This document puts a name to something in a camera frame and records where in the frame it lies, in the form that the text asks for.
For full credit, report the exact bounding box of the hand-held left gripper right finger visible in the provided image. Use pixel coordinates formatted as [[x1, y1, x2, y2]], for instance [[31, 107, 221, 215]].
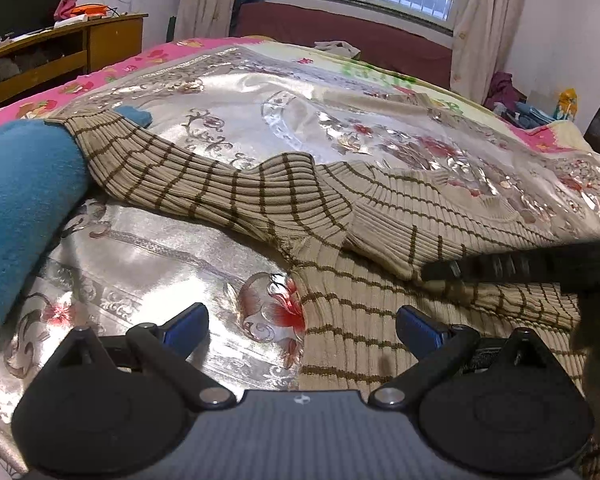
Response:
[[370, 304, 563, 411]]

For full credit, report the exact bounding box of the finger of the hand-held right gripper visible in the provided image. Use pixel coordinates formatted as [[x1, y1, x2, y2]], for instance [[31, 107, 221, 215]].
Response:
[[420, 241, 600, 293]]

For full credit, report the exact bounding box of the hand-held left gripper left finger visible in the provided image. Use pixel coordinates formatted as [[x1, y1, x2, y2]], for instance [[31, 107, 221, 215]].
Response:
[[45, 302, 238, 411]]

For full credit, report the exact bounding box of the beige striped knit sweater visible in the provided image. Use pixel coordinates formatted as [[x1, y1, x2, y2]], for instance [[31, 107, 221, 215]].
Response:
[[45, 110, 600, 466]]

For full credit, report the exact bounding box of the silver floral bedspread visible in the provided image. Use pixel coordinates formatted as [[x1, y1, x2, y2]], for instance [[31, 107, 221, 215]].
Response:
[[0, 42, 600, 480]]

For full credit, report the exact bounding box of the blue packets clutter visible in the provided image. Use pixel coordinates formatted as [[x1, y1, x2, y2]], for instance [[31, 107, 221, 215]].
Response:
[[495, 100, 557, 129]]

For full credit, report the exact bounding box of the teal blue fleece cloth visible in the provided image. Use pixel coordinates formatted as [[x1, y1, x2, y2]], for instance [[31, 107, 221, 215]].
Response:
[[0, 105, 153, 356]]

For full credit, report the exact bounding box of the crumpled beige cloth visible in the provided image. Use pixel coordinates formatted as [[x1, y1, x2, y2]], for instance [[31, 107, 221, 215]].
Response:
[[314, 40, 362, 59]]

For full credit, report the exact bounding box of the pink cream floral blanket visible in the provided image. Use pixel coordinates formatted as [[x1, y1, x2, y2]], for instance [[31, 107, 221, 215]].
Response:
[[0, 35, 598, 156]]

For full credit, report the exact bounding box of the dark red window seat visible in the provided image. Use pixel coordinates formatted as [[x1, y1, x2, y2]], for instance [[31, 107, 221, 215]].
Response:
[[230, 2, 454, 91]]

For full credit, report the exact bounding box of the wooden cabinet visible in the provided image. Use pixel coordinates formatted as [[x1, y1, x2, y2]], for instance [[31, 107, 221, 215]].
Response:
[[0, 12, 149, 106]]

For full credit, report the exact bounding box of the orange plastic object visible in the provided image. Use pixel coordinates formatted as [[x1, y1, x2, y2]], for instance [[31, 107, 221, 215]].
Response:
[[72, 4, 117, 19]]

